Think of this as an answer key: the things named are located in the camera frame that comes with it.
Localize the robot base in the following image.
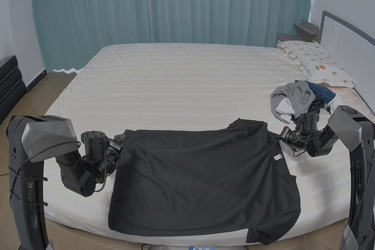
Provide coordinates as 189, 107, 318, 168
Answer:
142, 245, 219, 250

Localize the pile of clothes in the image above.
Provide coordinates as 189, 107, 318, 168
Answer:
270, 81, 343, 124

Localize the white printed pillow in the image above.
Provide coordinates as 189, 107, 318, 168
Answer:
276, 40, 357, 88

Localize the black chest of drawers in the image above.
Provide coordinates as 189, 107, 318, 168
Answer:
0, 55, 27, 123

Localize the grey bedside table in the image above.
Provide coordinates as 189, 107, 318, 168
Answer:
277, 19, 319, 45

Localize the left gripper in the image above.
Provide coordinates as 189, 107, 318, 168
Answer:
105, 133, 126, 156

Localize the black T-shirt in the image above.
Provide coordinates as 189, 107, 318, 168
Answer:
108, 118, 302, 246

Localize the black cable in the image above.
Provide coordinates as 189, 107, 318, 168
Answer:
9, 140, 82, 208

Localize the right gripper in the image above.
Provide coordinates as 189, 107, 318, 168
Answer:
279, 127, 296, 150

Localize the bed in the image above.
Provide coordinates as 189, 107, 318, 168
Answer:
41, 11, 375, 247

